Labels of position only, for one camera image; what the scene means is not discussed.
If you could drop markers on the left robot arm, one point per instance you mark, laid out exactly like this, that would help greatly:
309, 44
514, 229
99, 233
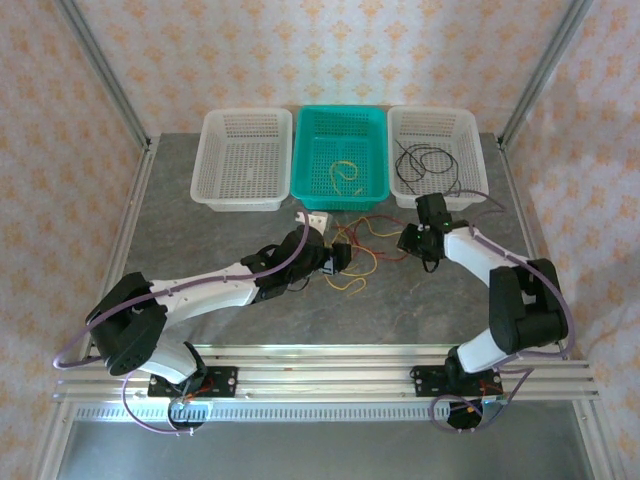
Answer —
210, 295

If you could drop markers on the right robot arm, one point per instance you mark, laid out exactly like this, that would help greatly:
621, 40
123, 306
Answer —
470, 250

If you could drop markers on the white plastic basket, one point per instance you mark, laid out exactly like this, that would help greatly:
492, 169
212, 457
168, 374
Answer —
435, 125
240, 165

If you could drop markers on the green plastic basket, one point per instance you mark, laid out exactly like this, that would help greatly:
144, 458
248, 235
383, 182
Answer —
320, 150

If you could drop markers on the grey metal sheet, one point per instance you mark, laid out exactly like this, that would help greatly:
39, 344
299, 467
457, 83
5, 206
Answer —
325, 450

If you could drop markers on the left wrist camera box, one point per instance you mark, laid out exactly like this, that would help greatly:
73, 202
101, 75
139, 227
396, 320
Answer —
317, 221

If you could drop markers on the aluminium table side rail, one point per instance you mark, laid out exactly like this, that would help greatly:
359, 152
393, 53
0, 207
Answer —
125, 240
510, 170

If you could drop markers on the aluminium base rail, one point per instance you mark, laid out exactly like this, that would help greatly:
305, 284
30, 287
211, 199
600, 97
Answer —
325, 380

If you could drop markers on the aluminium frame post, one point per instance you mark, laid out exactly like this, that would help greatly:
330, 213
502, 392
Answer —
107, 75
542, 75

